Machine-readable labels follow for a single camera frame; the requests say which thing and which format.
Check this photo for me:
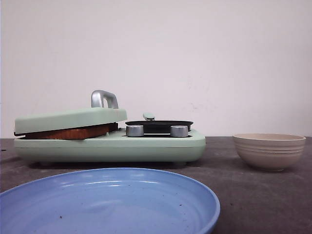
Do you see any cream ceramic bowl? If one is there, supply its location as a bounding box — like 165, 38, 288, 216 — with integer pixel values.
233, 133, 306, 171

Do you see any mint green breakfast maker base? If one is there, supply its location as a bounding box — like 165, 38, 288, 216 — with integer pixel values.
14, 128, 206, 163

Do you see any black frying pan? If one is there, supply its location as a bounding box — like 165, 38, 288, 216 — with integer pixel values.
125, 112, 193, 134

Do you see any silver right control knob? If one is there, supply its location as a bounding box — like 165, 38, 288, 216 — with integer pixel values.
170, 125, 188, 137

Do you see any silver control knob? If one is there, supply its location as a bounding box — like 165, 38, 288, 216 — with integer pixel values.
170, 125, 188, 137
126, 125, 144, 137

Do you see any silver left control knob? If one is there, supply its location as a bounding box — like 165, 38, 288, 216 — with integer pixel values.
126, 125, 144, 137

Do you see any blue plastic plate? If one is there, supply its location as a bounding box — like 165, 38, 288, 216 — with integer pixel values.
0, 168, 220, 234

